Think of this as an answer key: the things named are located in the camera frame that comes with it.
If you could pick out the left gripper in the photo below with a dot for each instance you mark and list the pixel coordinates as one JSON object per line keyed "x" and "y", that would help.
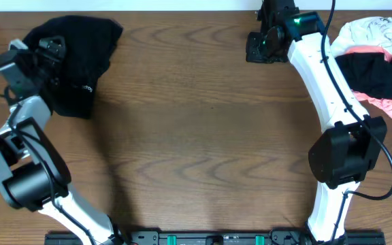
{"x": 52, "y": 66}

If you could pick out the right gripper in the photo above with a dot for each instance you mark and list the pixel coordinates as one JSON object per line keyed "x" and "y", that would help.
{"x": 254, "y": 55}

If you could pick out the black velvet garment with buttons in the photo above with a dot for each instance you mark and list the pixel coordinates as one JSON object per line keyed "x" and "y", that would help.
{"x": 90, "y": 43}

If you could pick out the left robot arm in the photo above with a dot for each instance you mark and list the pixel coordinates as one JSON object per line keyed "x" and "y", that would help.
{"x": 33, "y": 175}

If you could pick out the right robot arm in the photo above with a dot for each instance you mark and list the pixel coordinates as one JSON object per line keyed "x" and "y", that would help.
{"x": 351, "y": 139}

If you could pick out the folded black polo shirt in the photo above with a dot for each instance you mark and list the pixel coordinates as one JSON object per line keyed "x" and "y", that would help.
{"x": 74, "y": 97}

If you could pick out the dark navy crumpled garment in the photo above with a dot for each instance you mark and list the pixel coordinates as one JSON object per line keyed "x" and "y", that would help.
{"x": 367, "y": 73}

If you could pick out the pink and white garment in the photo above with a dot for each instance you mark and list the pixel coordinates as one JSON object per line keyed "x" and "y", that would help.
{"x": 372, "y": 34}

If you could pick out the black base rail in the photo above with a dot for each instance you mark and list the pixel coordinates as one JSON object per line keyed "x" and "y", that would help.
{"x": 274, "y": 237}

